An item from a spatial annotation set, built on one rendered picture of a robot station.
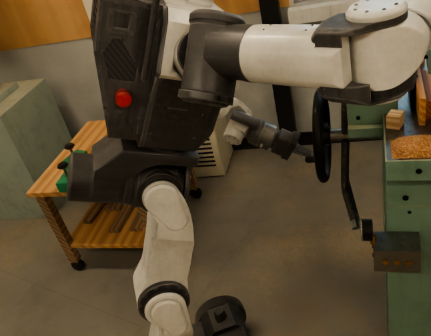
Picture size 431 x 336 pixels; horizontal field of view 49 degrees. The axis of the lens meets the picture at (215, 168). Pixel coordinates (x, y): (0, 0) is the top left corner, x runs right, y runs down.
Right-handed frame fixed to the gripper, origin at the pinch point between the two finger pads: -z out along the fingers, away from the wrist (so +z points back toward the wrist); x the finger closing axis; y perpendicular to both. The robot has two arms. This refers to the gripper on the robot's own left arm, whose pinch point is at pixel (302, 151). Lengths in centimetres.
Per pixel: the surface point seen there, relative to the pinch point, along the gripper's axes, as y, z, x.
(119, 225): -9, 58, -96
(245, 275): -15, -6, -79
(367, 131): -5.5, -11.2, 25.6
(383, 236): -27.4, -26.2, 12.2
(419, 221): -22.9, -32.5, 19.3
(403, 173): -24.2, -18.2, 36.0
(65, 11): 92, 141, -77
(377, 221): 30, -56, -63
